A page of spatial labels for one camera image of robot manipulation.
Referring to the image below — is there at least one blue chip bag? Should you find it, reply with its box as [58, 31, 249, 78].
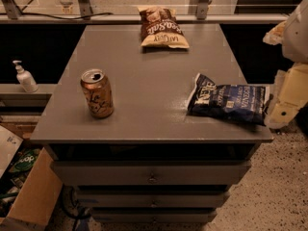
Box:
[187, 73, 270, 125]

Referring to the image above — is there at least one orange soda can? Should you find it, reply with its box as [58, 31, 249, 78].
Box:
[80, 68, 114, 118]

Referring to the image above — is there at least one green snack package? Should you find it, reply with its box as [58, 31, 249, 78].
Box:
[9, 148, 40, 173]

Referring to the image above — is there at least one brown chip bag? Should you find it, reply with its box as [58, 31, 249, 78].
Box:
[138, 6, 190, 49]

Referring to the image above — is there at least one cardboard box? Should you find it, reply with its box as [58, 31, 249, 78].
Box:
[0, 124, 64, 231]

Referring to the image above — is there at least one black cable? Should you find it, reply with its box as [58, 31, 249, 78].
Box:
[0, 11, 114, 20]

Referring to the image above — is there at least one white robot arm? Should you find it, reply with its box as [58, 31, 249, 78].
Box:
[263, 0, 308, 129]

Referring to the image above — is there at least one white pump bottle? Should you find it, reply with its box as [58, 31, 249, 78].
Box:
[13, 60, 39, 92]

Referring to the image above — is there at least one grey drawer cabinet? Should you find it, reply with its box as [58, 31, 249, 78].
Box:
[32, 24, 272, 223]

